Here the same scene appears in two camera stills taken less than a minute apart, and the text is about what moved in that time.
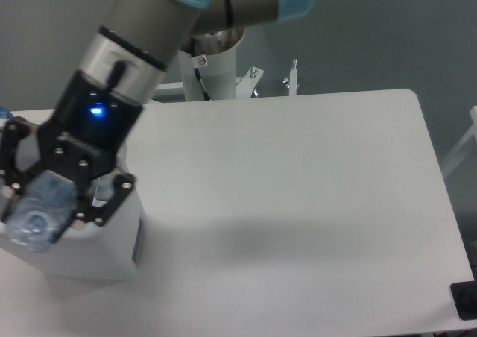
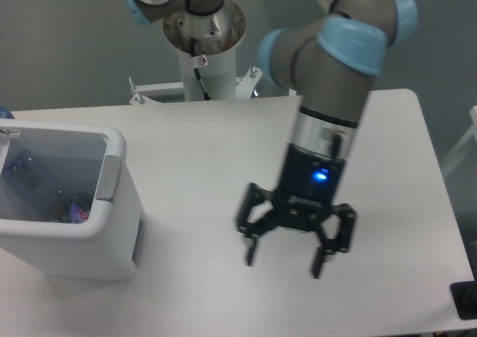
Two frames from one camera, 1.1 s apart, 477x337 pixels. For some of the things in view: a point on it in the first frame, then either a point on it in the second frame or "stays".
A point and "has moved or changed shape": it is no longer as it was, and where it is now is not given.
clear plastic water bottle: (42, 211) has moved or changed shape
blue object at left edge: (5, 113) stays
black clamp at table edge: (464, 297) stays
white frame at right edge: (472, 132) stays
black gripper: (90, 121) to (305, 199)
